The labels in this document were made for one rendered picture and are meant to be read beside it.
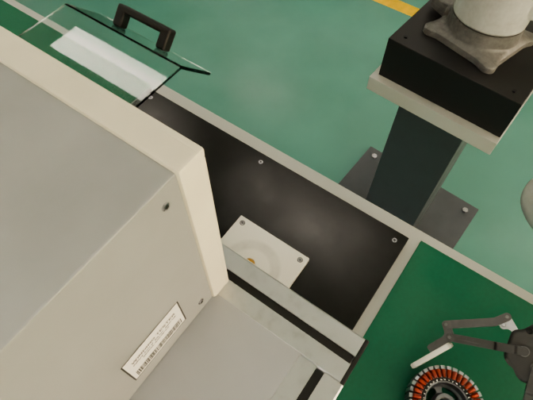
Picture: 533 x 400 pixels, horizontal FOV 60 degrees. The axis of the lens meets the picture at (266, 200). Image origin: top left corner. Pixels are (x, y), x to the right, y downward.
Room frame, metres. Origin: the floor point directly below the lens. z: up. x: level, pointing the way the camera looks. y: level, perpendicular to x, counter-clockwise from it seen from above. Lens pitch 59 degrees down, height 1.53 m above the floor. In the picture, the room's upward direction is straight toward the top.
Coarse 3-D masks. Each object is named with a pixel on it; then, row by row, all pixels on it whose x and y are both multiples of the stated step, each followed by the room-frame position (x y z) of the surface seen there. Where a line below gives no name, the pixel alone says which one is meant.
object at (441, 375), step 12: (420, 372) 0.14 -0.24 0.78; (432, 372) 0.14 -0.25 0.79; (444, 372) 0.14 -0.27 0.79; (456, 372) 0.14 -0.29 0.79; (408, 384) 0.12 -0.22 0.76; (420, 384) 0.12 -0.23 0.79; (432, 384) 0.12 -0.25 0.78; (444, 384) 0.12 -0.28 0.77; (456, 384) 0.12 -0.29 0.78; (468, 384) 0.12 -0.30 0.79; (408, 396) 0.10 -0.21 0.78; (420, 396) 0.10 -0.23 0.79; (444, 396) 0.10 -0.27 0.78; (456, 396) 0.11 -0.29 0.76; (468, 396) 0.10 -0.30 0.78; (480, 396) 0.10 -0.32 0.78
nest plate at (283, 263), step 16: (240, 224) 0.40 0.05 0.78; (224, 240) 0.36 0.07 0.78; (240, 240) 0.36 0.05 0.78; (256, 240) 0.36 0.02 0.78; (272, 240) 0.36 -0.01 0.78; (256, 256) 0.33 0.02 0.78; (272, 256) 0.33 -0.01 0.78; (288, 256) 0.33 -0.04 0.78; (304, 256) 0.33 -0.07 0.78; (272, 272) 0.30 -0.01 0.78; (288, 272) 0.30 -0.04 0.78
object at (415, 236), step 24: (168, 96) 0.74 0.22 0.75; (216, 120) 0.67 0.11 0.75; (264, 144) 0.60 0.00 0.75; (336, 192) 0.49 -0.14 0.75; (384, 216) 0.43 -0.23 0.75; (408, 240) 0.38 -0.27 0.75; (432, 240) 0.38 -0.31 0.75; (480, 264) 0.33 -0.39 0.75; (384, 288) 0.29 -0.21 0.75; (504, 288) 0.29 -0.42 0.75
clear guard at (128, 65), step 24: (48, 24) 0.59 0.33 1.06; (72, 24) 0.59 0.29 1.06; (96, 24) 0.59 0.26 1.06; (48, 48) 0.53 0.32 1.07; (72, 48) 0.53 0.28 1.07; (96, 48) 0.53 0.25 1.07; (120, 48) 0.53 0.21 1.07; (144, 48) 0.53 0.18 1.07; (96, 72) 0.49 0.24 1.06; (120, 72) 0.49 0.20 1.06; (144, 72) 0.49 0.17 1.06; (168, 72) 0.49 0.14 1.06; (120, 96) 0.44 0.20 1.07; (144, 96) 0.44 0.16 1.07
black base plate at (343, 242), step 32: (160, 96) 0.72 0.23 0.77; (192, 128) 0.63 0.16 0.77; (224, 160) 0.55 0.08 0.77; (256, 160) 0.55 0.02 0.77; (224, 192) 0.47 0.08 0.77; (256, 192) 0.47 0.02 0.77; (288, 192) 0.47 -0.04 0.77; (320, 192) 0.47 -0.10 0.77; (224, 224) 0.40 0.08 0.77; (256, 224) 0.40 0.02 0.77; (288, 224) 0.40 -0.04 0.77; (320, 224) 0.40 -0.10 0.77; (352, 224) 0.40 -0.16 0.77; (384, 224) 0.40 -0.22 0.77; (320, 256) 0.34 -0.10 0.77; (352, 256) 0.34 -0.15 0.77; (384, 256) 0.34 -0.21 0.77; (320, 288) 0.28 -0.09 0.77; (352, 288) 0.28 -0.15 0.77; (352, 320) 0.22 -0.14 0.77
